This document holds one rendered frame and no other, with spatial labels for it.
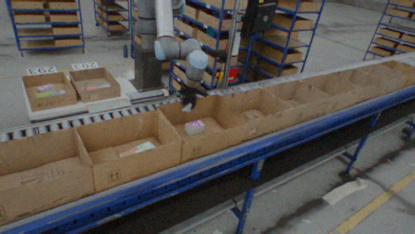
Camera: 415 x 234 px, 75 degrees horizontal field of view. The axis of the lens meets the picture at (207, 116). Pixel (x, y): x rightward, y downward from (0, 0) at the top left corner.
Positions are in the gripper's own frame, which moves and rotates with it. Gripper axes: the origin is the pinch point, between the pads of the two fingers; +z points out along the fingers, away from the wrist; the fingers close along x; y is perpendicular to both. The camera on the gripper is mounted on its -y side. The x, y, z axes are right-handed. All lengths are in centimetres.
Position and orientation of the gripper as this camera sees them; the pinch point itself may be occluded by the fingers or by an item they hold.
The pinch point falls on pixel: (187, 109)
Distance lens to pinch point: 155.0
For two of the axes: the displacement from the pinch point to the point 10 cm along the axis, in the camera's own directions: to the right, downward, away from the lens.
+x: 5.1, 6.8, -5.2
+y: -8.2, 2.1, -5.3
